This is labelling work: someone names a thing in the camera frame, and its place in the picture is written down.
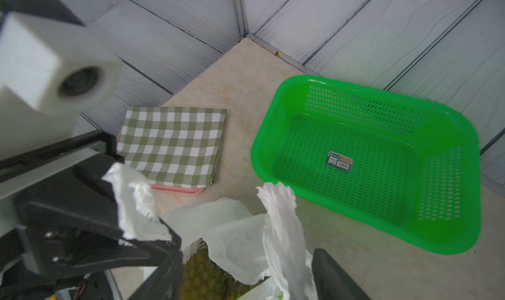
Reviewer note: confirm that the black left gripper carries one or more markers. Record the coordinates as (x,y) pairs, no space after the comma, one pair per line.
(59,218)

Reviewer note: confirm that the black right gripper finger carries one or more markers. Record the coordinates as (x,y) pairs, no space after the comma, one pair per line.
(331,281)

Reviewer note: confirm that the white plastic bag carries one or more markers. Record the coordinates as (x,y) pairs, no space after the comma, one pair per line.
(269,246)

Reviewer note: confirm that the barcode sticker in basket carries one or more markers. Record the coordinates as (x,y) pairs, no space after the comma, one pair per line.
(339,161)

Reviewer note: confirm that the green perforated plastic basket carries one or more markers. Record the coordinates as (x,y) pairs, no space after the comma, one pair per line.
(416,166)

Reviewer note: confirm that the green checkered cloth mat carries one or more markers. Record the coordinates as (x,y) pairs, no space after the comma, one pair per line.
(173,146)

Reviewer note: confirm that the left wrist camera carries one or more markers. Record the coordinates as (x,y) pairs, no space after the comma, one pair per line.
(51,71)

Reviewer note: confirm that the left metal frame post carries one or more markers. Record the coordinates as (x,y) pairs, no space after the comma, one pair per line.
(241,17)

